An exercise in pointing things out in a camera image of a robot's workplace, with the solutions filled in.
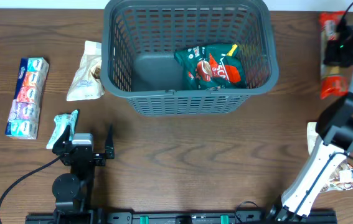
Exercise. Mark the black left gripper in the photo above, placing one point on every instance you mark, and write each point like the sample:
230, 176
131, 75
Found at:
60, 147

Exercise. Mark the red spaghetti packet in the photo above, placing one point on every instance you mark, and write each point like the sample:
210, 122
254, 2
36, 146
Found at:
332, 81

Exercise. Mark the brown dried food pouch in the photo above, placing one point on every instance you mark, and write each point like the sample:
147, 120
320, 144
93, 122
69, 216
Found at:
342, 178

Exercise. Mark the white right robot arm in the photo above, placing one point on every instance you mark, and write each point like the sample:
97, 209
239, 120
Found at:
334, 144

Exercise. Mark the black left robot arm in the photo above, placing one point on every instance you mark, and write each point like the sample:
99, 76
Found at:
73, 190

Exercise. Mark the mint green small packet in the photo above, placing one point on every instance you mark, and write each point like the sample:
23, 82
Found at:
61, 122

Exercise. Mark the beige snack pouch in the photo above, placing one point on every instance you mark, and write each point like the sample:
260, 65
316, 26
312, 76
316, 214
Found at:
86, 84

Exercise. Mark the colourful tissue multipack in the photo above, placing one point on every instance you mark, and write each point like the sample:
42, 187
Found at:
23, 119

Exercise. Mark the grey plastic basket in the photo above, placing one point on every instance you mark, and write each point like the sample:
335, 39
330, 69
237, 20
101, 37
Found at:
140, 38

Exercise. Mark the green coffee bag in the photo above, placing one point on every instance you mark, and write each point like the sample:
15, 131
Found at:
211, 67

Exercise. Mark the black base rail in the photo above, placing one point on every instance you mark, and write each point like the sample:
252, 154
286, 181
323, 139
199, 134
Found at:
101, 217

